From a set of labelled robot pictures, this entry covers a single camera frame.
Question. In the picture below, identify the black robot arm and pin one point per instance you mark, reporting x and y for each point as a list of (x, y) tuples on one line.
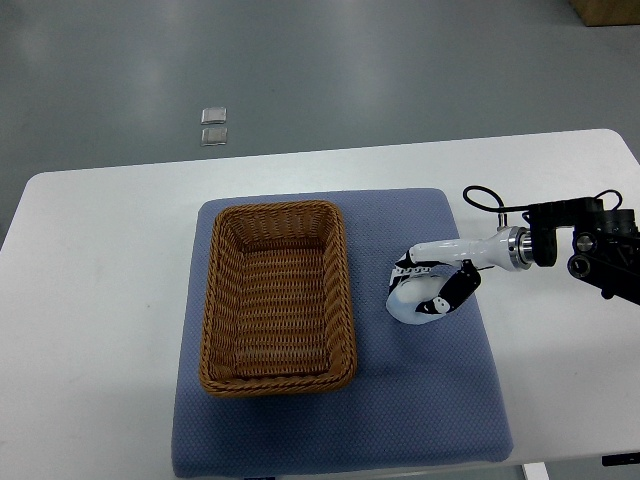
[(605, 243)]

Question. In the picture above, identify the white table leg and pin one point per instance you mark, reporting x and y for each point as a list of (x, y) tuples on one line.
[(535, 470)]

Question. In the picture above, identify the brown wicker basket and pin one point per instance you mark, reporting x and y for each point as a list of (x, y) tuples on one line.
[(278, 317)]

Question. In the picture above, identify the lower metal floor plate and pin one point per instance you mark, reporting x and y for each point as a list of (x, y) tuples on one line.
[(214, 136)]

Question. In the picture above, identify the blue fabric mat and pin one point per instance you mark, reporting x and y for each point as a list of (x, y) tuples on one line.
[(423, 395)]

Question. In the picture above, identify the brown cardboard box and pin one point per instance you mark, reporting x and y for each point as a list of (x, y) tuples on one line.
[(600, 13)]

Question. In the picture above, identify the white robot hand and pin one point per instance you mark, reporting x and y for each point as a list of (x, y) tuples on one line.
[(510, 249)]

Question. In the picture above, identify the metal floor plate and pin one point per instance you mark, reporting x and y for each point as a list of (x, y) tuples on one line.
[(213, 115), (214, 136)]

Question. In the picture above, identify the upper metal floor plate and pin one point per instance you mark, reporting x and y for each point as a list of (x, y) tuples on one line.
[(213, 115)]

